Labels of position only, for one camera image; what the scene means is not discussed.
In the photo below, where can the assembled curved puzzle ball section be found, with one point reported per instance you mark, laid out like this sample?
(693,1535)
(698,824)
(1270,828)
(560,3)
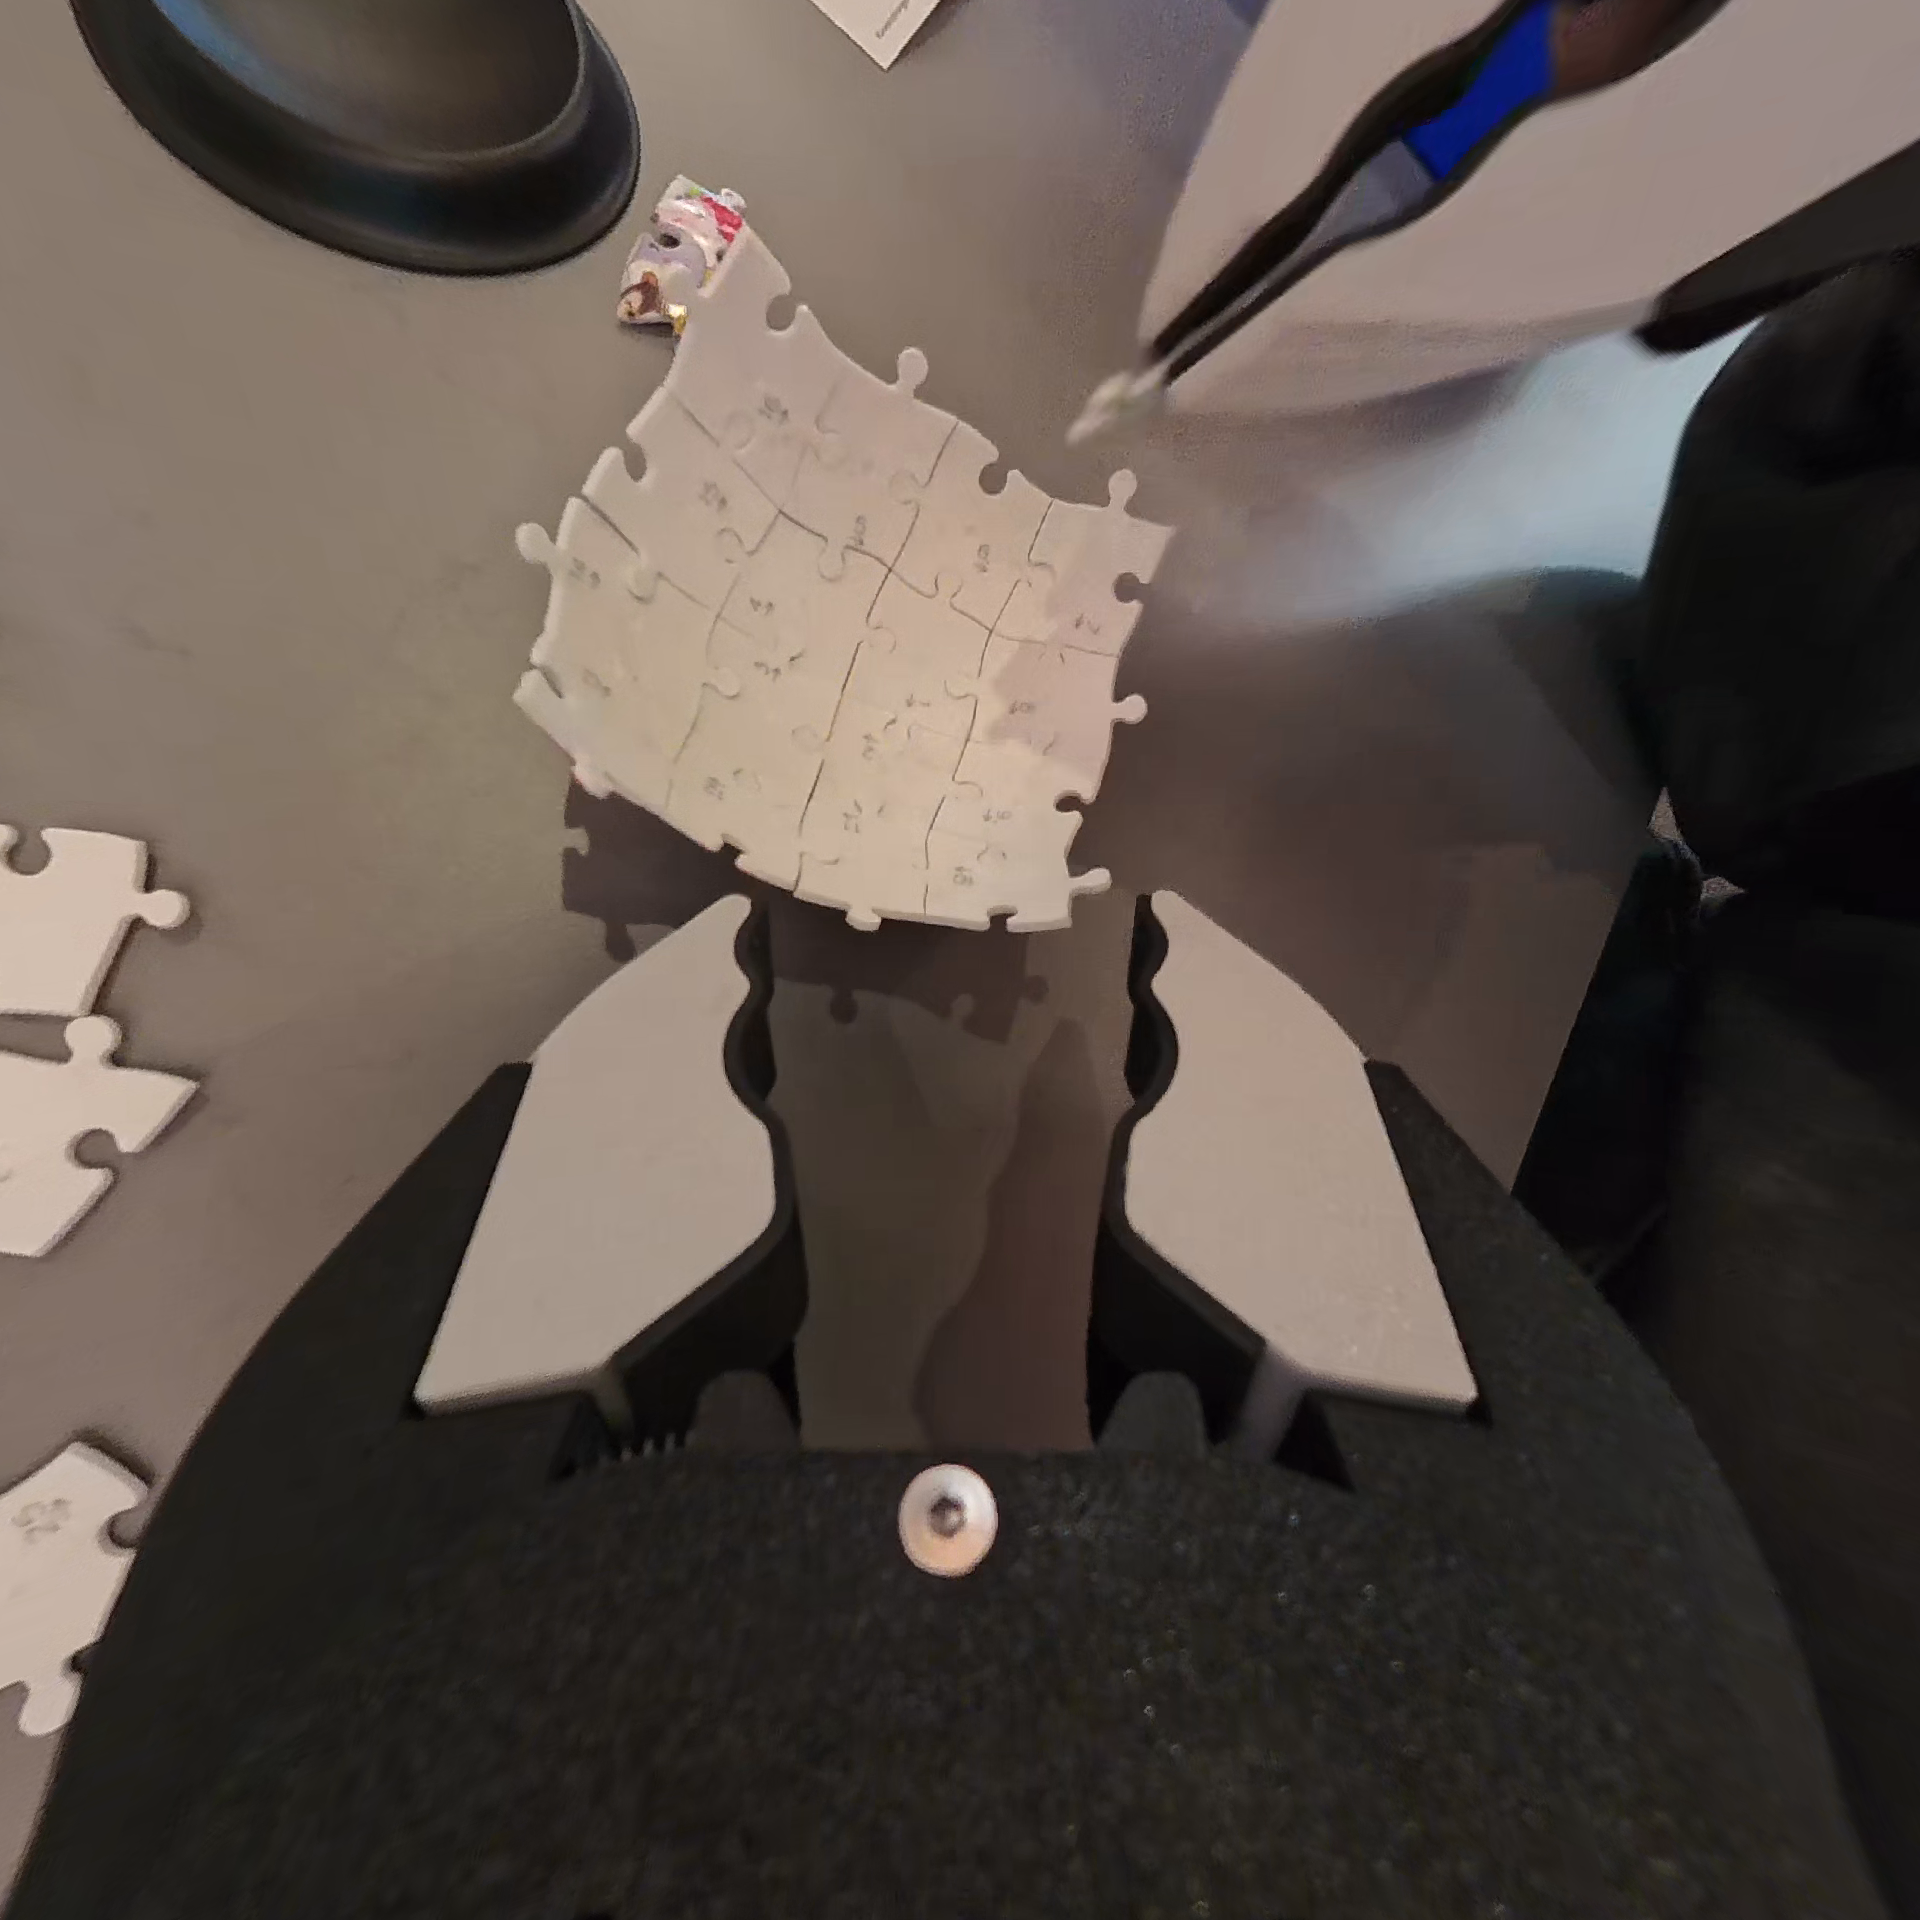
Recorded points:
(840,645)

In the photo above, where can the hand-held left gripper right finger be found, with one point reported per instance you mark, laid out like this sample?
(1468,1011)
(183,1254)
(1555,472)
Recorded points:
(1290,1201)

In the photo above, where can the black round puzzle stand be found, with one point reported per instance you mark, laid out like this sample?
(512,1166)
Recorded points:
(375,165)

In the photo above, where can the person's dark trousers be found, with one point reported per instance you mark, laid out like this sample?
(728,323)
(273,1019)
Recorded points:
(1770,1274)

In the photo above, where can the pile of white puzzle pieces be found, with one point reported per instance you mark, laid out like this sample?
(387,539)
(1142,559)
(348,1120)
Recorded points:
(61,1125)

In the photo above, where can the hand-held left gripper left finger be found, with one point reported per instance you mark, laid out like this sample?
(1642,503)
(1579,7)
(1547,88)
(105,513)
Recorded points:
(601,1201)

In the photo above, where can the single white puzzle piece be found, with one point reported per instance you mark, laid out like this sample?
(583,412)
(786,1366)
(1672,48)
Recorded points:
(1110,405)

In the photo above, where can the white paper instruction sheet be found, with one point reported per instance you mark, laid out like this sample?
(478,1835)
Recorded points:
(885,22)

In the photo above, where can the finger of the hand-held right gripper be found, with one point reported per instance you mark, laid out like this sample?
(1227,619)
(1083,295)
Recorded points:
(1274,134)
(1575,224)

